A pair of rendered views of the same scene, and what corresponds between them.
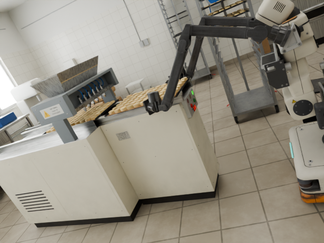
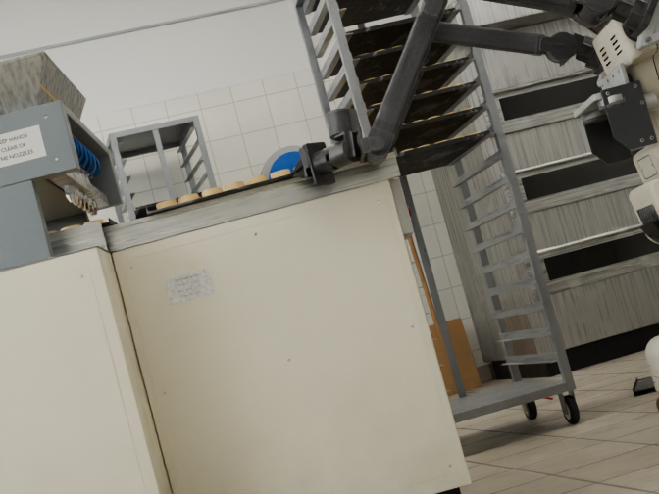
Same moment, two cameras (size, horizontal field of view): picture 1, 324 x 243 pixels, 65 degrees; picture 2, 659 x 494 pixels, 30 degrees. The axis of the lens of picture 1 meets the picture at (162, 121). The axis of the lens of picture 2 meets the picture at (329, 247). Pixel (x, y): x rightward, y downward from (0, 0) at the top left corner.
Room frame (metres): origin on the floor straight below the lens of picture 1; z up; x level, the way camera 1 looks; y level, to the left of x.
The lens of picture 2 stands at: (-0.86, 1.46, 0.51)
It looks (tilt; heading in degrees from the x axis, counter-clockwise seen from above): 4 degrees up; 331
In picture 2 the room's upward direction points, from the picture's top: 15 degrees counter-clockwise
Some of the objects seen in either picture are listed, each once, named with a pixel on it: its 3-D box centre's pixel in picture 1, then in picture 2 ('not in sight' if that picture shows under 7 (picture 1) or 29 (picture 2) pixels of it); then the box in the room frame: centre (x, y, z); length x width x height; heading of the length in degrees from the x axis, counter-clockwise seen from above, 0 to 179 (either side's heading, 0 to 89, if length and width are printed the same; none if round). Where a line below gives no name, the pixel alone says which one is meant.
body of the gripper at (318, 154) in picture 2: (151, 106); (326, 161); (1.59, 0.02, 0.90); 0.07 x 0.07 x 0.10; 17
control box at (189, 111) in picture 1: (190, 102); (396, 212); (1.76, -0.24, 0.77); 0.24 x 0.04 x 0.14; 153
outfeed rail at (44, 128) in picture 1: (91, 113); not in sight; (2.34, 0.56, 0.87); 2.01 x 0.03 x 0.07; 63
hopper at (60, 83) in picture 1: (71, 77); (18, 117); (2.16, 0.53, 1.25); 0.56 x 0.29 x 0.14; 153
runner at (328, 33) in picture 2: not in sight; (329, 31); (2.93, -0.92, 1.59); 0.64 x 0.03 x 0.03; 160
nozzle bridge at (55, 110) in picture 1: (85, 103); (40, 208); (2.16, 0.53, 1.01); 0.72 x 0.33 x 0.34; 153
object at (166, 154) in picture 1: (163, 148); (291, 371); (1.93, 0.08, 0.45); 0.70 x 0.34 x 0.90; 63
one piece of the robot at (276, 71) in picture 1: (276, 64); (617, 114); (1.46, -0.77, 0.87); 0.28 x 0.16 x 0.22; 151
